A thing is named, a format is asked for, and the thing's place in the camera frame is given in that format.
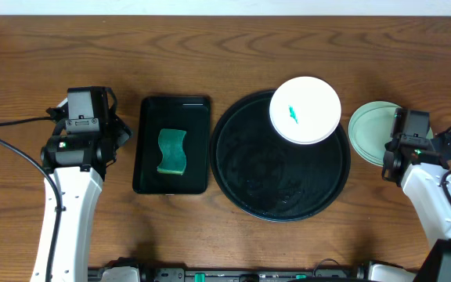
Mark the green scrubbing sponge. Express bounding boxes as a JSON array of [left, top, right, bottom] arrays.
[[157, 128, 187, 175]]

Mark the white plate top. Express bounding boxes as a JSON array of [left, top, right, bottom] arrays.
[[269, 76, 341, 145]]

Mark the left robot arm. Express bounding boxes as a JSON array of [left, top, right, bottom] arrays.
[[31, 114, 132, 281]]

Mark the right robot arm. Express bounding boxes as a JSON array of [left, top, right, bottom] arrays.
[[363, 132, 451, 281]]

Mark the black rectangular water tray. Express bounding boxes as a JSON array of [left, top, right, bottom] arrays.
[[132, 96, 211, 194]]

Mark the black round tray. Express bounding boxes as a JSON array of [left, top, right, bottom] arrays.
[[210, 89, 351, 222]]

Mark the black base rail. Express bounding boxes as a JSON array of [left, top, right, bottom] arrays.
[[87, 257, 366, 282]]

